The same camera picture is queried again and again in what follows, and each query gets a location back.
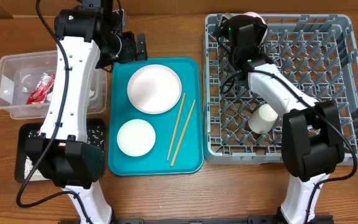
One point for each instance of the white cup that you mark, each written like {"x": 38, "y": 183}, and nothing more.
{"x": 262, "y": 120}

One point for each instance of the white bowl with food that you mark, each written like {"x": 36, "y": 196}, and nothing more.
{"x": 136, "y": 137}

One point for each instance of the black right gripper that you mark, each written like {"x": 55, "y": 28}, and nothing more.
{"x": 261, "y": 30}

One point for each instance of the wooden chopstick right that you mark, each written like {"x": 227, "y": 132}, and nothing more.
{"x": 182, "y": 134}

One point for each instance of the pink shallow bowl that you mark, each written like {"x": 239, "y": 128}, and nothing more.
{"x": 258, "y": 18}

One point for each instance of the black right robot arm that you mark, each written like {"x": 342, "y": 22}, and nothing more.
{"x": 312, "y": 140}

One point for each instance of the spilled rice and food scraps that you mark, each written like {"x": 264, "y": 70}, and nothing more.
{"x": 95, "y": 133}

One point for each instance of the black tray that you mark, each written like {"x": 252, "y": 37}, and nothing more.
{"x": 95, "y": 133}

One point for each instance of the grey dishwasher rack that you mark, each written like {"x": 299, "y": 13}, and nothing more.
{"x": 316, "y": 52}

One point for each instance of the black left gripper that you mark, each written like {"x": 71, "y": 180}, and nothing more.
{"x": 130, "y": 55}

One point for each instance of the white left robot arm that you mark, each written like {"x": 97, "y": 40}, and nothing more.
{"x": 88, "y": 37}

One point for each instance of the red snack wrapper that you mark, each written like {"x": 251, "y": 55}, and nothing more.
{"x": 39, "y": 95}

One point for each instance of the pink plate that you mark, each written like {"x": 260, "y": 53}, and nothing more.
{"x": 154, "y": 89}

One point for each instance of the white napkin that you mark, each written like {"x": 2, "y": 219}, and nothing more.
{"x": 92, "y": 95}

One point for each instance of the teal plastic tray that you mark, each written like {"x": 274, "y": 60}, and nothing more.
{"x": 190, "y": 156}

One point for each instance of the clear plastic bin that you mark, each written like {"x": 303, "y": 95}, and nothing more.
{"x": 19, "y": 76}

